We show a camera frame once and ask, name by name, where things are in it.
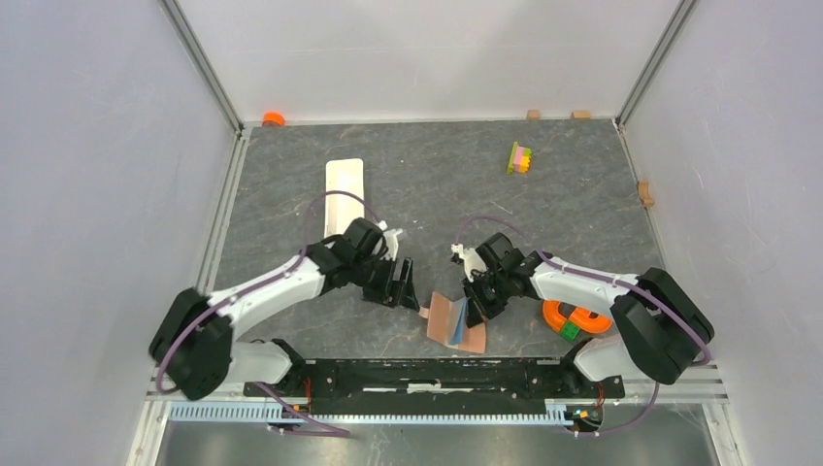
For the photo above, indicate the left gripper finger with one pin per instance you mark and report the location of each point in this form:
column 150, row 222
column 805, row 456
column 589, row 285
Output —
column 408, row 295
column 394, row 287

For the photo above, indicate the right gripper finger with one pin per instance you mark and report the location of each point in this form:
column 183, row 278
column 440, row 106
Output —
column 473, row 314
column 497, row 304

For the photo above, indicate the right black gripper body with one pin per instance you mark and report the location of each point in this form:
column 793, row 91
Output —
column 484, row 285

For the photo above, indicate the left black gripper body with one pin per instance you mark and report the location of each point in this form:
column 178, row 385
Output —
column 376, row 288

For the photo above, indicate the brown leather card holder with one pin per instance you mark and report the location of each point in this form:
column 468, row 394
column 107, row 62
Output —
column 447, row 324

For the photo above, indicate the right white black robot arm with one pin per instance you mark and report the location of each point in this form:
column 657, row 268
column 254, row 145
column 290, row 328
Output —
column 660, row 331

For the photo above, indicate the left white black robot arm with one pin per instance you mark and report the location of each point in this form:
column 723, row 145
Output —
column 197, row 347

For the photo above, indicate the green toy block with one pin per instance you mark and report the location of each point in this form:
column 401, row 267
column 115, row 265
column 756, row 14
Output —
column 569, row 331

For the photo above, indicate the orange horseshoe toy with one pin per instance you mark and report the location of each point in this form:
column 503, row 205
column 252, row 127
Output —
column 555, row 313

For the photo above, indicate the white rectangular tray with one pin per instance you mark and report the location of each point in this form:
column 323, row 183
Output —
column 341, row 210

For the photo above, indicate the colourful toy brick stack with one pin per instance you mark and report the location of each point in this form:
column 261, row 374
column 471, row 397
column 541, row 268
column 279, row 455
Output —
column 520, row 159

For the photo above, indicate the curved wooden piece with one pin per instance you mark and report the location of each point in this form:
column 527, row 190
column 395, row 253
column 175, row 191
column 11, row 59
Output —
column 645, row 195

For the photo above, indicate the orange round cap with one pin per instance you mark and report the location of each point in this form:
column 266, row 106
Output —
column 272, row 119

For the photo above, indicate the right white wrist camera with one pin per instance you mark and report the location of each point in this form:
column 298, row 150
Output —
column 469, row 259

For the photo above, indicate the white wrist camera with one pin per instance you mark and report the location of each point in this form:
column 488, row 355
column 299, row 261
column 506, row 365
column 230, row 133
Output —
column 469, row 259
column 391, row 239

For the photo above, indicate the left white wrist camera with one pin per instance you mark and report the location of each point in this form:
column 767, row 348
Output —
column 391, row 239

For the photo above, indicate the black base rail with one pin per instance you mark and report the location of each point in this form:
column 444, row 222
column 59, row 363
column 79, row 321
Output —
column 440, row 386

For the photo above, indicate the blue-white cable duct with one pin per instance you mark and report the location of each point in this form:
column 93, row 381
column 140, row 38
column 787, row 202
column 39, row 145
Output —
column 274, row 413

